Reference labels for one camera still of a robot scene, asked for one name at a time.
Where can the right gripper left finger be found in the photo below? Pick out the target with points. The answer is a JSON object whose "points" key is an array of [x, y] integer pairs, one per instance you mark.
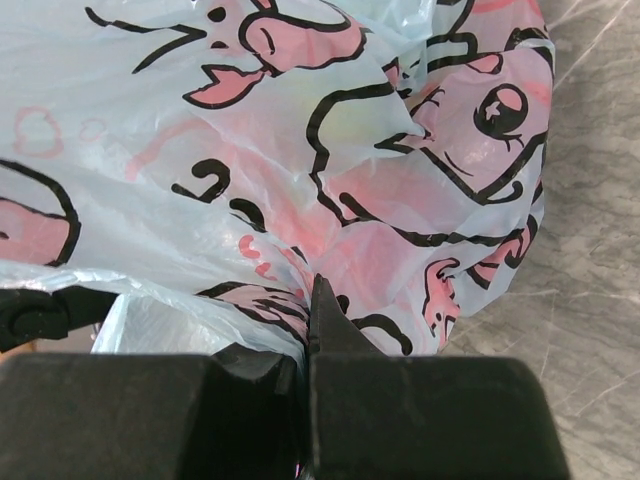
{"points": [[231, 415]]}

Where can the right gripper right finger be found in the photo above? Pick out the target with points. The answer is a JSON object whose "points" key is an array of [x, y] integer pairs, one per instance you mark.
{"points": [[374, 416]]}

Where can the black gripper linkage part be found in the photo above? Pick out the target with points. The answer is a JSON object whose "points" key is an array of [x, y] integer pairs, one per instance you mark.
{"points": [[29, 315]]}

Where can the blue printed plastic bag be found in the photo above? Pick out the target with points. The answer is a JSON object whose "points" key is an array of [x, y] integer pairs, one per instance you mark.
{"points": [[207, 160]]}

